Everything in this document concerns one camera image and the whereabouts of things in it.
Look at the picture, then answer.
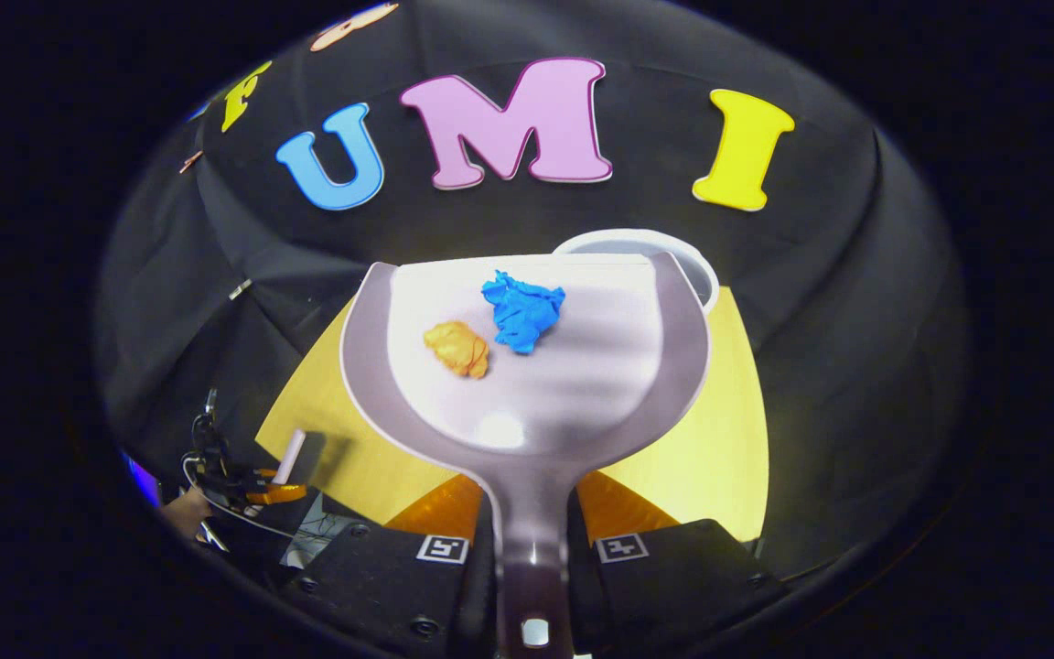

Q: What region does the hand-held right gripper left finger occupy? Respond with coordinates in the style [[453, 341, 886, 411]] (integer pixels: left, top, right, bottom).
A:
[[280, 473, 499, 659]]

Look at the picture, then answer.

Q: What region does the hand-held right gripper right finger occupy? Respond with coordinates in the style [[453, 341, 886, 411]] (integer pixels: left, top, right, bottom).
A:
[[568, 470, 789, 659]]

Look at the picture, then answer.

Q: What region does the small pink broom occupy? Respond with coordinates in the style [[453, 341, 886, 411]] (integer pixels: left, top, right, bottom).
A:
[[271, 428, 308, 486]]

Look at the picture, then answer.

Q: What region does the grey dustpan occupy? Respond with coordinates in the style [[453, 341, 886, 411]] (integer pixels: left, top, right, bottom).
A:
[[339, 250, 713, 659]]

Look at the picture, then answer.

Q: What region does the orange paper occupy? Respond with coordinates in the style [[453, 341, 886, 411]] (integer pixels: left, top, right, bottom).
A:
[[424, 320, 490, 379]]

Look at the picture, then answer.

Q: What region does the blue paper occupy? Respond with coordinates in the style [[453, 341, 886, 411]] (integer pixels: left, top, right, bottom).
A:
[[480, 270, 566, 355]]

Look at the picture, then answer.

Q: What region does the white ribbed garbage bin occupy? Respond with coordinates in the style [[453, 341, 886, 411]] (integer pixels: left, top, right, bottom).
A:
[[553, 228, 720, 317]]

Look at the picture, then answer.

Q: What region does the white cable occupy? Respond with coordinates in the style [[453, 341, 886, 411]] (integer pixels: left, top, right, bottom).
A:
[[182, 455, 308, 543]]

